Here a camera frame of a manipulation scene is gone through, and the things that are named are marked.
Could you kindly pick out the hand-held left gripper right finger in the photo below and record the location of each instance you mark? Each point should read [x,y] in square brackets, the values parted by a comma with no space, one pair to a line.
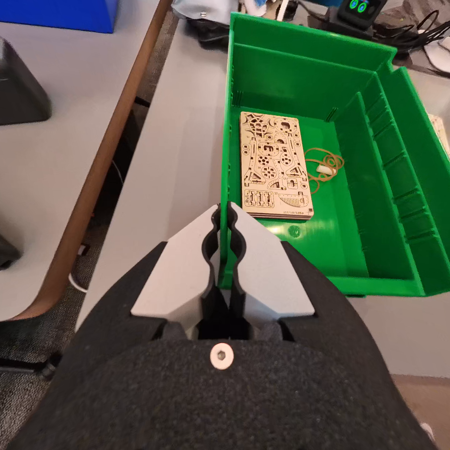
[270,277]

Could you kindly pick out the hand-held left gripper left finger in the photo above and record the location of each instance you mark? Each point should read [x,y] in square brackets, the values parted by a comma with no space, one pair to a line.
[168,277]

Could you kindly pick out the stack of wooden puzzle sheets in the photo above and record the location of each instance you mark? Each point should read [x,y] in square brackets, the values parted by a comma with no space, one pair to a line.
[291,211]

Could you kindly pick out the green plastic bin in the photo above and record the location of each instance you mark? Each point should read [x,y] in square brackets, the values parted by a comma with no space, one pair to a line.
[316,88]

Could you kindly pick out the grey desk with wooden edge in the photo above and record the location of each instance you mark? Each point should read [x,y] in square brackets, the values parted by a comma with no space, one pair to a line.
[52,158]

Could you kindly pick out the tan rubber bands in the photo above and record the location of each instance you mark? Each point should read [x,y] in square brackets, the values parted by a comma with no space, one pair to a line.
[330,177]

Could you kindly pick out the small white plastic piece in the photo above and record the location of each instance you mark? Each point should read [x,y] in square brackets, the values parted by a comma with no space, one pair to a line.
[325,168]

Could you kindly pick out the black chair base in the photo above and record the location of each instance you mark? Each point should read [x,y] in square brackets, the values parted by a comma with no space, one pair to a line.
[28,365]

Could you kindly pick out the black plastic device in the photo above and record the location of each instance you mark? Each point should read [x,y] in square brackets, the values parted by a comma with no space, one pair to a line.
[17,91]

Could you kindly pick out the grey blue bag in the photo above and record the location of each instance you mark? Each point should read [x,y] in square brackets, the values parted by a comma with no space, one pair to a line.
[197,17]

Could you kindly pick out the blue plastic bin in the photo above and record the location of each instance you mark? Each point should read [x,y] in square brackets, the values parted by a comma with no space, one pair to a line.
[52,12]

